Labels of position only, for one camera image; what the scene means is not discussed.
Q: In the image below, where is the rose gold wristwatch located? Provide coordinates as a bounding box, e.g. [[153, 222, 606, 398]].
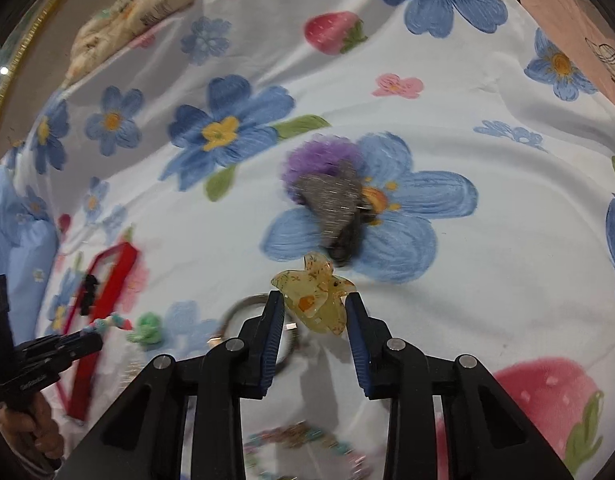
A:
[[206, 294, 304, 376]]

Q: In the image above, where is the yellow hair claw clip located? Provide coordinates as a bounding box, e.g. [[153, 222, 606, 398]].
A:
[[270, 252, 356, 336]]

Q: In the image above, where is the black scrunchie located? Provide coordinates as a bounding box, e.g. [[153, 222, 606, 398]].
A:
[[78, 274, 99, 316]]

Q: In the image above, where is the green hair tie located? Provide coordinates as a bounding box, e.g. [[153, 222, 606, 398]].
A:
[[125, 312, 166, 350]]

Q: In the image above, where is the red jewelry tray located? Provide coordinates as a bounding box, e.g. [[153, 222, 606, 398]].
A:
[[58, 242, 139, 422]]

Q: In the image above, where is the person's left hand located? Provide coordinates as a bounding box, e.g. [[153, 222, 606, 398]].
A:
[[0, 392, 64, 462]]

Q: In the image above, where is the light blue pillow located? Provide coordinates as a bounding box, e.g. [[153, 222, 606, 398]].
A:
[[0, 166, 58, 344]]

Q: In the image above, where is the black glitter hair clip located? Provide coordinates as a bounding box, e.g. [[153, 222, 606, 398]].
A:
[[296, 160, 377, 266]]

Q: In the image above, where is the purple fluffy scrunchie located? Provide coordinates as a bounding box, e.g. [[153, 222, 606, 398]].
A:
[[281, 134, 363, 204]]

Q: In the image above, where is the floral white bed sheet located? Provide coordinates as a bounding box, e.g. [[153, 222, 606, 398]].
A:
[[12, 0, 615, 479]]

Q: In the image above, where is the gold framed painting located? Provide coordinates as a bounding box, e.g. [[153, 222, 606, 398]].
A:
[[0, 0, 104, 172]]

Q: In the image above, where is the cream panda print cushion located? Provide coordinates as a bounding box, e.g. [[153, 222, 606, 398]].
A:
[[62, 0, 194, 88]]

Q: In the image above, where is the pink balloon print blanket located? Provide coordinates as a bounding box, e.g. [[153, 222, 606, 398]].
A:
[[517, 0, 615, 106]]

